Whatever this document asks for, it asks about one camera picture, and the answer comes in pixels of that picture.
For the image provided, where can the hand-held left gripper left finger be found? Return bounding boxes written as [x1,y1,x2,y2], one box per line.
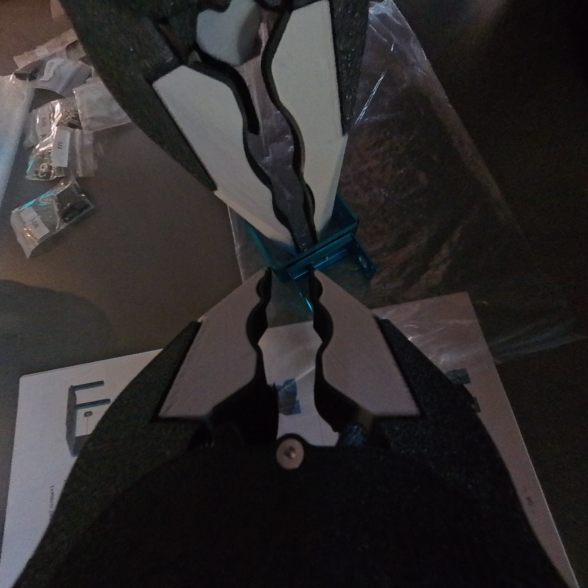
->
[157,268,280,445]

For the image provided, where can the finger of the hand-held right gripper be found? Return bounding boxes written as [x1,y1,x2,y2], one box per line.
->
[153,8,297,250]
[261,0,346,232]

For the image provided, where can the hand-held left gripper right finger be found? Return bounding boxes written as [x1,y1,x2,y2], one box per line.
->
[308,268,422,435]

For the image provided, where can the small blue flanged metal bracket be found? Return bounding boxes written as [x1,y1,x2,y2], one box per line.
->
[284,231,379,319]

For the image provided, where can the large blue metal U bracket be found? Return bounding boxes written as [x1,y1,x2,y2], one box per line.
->
[247,192,360,273]

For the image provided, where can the clear plastic bag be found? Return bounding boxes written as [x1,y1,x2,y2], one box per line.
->
[227,0,588,368]

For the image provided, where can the pile of small screw bags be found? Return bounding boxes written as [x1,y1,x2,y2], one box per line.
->
[9,28,133,259]

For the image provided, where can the white paper under plate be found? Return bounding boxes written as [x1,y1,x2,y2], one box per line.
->
[0,83,36,196]

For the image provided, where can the white printed instruction sheet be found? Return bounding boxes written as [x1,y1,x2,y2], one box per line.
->
[9,289,579,588]

